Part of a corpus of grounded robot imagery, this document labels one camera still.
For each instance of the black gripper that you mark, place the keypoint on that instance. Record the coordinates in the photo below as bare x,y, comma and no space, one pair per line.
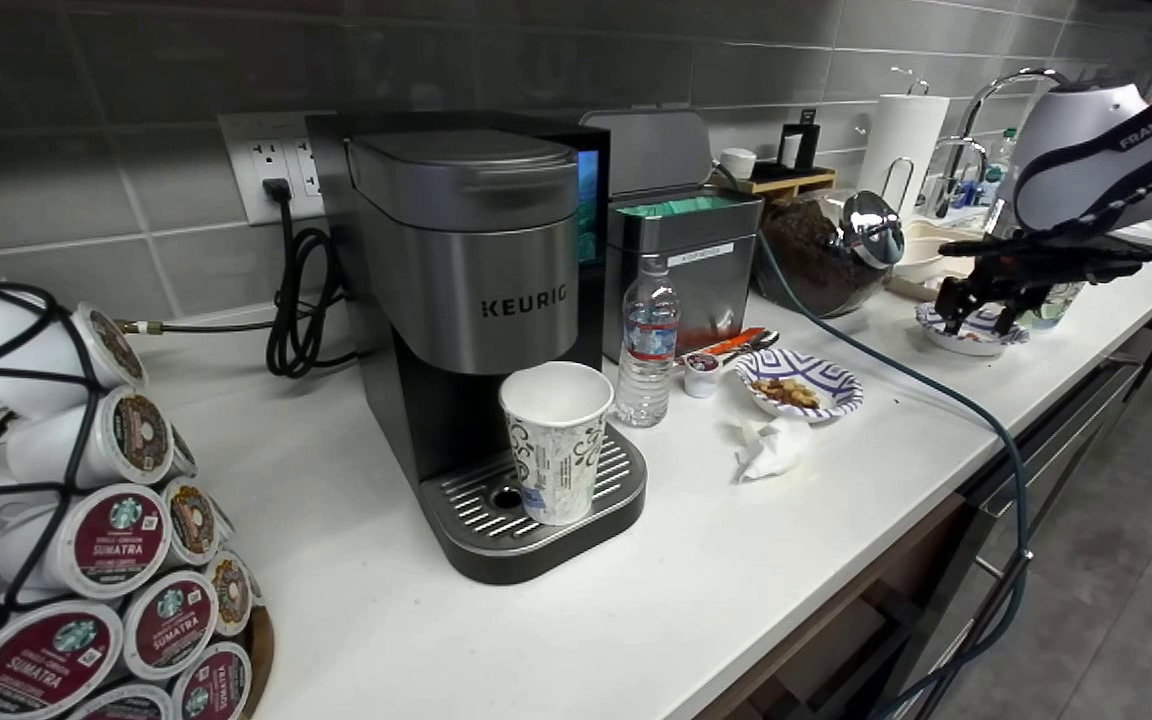
1048,267

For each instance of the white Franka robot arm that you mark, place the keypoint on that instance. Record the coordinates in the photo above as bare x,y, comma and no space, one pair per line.
1098,145

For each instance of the blue patterned bowl with food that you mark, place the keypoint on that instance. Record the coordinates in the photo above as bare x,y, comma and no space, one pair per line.
799,384

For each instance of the white plate with food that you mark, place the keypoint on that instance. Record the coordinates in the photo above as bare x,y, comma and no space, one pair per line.
978,340

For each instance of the green patterned paper cup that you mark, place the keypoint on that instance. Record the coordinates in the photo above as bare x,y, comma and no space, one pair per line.
1061,307

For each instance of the shiny silver round lid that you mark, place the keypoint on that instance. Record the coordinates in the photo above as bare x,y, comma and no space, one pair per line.
872,230

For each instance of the clear soap bottle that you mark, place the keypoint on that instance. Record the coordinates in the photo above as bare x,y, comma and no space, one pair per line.
1000,167

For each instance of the chrome kitchen faucet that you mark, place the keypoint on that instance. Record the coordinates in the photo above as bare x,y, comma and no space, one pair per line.
990,101

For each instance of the small wooden tray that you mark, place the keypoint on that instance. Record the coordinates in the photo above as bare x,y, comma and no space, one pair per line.
788,182

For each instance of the black bottle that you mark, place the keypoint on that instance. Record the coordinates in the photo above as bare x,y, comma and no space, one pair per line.
802,143

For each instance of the orange snack packet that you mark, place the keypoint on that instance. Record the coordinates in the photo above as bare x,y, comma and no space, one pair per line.
735,345

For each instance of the crumpled white napkin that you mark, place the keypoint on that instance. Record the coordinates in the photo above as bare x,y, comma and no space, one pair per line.
767,449

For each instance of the dark green box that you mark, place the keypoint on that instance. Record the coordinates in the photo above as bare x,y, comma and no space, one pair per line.
700,267

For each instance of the small white creamer cup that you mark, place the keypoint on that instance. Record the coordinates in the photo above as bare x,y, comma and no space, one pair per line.
700,376

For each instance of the clear plastic water bottle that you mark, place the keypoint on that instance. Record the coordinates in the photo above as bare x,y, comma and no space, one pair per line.
647,352

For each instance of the black appliance with screen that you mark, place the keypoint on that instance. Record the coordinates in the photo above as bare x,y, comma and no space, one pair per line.
651,154

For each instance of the silver Keurig coffee maker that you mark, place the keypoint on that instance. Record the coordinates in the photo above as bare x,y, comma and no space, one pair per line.
469,267

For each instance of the white pod brown lid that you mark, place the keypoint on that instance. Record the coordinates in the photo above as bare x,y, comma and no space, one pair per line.
104,345
235,591
194,522
138,434

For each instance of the white pod red Starbucks lid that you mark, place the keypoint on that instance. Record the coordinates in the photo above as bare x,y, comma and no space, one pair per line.
212,684
123,706
175,623
119,538
46,662

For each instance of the white wall power outlet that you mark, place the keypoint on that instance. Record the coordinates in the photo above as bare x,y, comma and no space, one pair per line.
252,154

